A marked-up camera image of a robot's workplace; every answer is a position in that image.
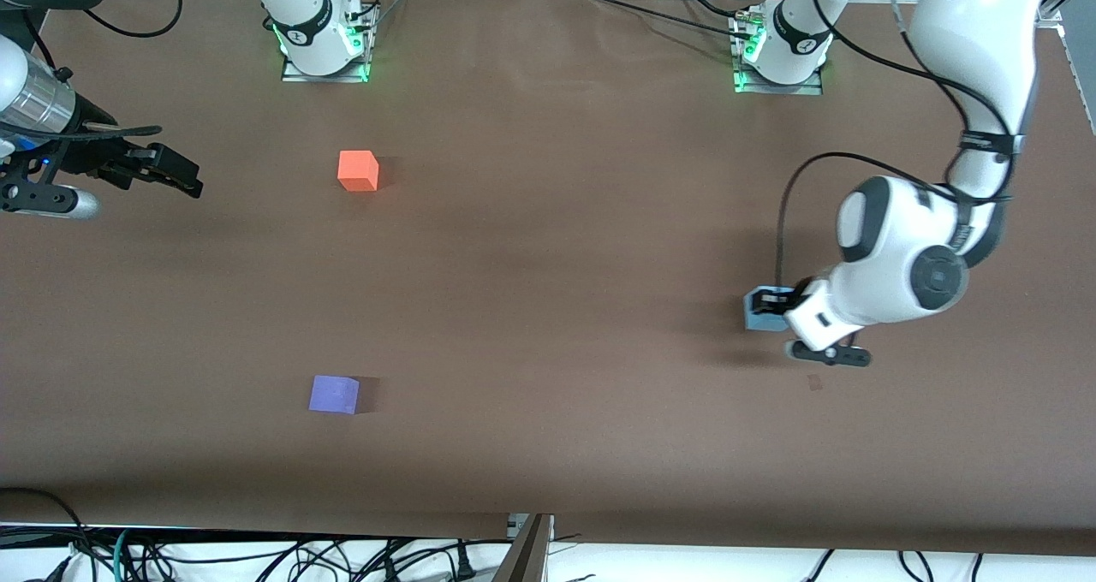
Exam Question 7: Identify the black floor cable loop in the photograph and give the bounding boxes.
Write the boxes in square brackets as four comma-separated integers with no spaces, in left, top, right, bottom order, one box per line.
[0,486,95,582]

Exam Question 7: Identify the black base power cable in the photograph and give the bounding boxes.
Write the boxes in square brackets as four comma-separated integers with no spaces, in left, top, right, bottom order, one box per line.
[586,0,754,52]

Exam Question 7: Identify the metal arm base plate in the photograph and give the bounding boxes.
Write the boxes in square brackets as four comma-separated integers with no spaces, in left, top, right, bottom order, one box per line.
[281,4,372,84]
[732,9,825,97]

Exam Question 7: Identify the brown paper table cover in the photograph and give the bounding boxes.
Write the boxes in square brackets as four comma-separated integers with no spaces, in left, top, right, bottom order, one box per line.
[0,0,1096,557]

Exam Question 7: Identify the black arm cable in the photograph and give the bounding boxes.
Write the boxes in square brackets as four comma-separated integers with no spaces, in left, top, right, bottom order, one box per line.
[81,0,183,39]
[774,0,1024,296]

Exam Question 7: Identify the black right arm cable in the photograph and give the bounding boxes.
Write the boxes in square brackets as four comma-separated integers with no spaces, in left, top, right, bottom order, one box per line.
[81,0,183,39]

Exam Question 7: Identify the aluminium profile post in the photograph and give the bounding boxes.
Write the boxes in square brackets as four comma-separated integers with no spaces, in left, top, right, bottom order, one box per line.
[491,514,556,582]

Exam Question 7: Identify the purple block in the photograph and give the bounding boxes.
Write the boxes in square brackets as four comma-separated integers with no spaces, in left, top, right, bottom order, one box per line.
[308,374,361,416]

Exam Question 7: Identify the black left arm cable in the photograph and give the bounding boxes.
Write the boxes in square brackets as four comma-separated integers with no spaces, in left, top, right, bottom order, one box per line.
[774,0,1024,296]

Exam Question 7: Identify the orange block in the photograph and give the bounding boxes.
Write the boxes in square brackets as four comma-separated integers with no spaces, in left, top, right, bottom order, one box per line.
[337,150,380,193]

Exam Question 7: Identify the blue block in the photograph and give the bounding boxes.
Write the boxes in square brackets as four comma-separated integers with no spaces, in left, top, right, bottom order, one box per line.
[742,285,795,334]

